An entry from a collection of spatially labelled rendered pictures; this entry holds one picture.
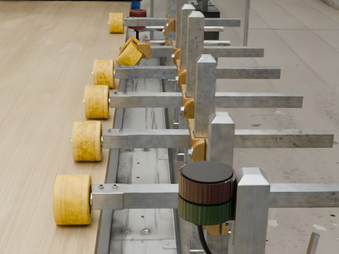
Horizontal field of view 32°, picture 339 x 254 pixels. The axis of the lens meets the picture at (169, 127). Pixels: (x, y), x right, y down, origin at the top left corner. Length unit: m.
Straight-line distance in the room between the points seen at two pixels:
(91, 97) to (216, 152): 0.58
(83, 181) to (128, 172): 0.87
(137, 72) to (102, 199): 0.75
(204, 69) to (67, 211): 0.37
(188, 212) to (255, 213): 0.07
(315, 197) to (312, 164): 2.51
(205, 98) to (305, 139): 0.24
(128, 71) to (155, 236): 0.46
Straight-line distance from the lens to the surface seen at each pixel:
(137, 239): 1.47
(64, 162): 1.20
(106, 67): 1.63
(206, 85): 1.10
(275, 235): 2.74
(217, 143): 0.87
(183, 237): 1.32
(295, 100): 1.45
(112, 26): 2.36
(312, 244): 0.73
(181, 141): 1.18
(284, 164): 3.46
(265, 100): 1.44
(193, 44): 1.33
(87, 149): 1.16
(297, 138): 1.21
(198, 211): 0.62
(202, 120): 1.12
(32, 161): 1.22
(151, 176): 1.78
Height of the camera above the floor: 1.39
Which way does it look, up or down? 21 degrees down
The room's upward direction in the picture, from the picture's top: 1 degrees clockwise
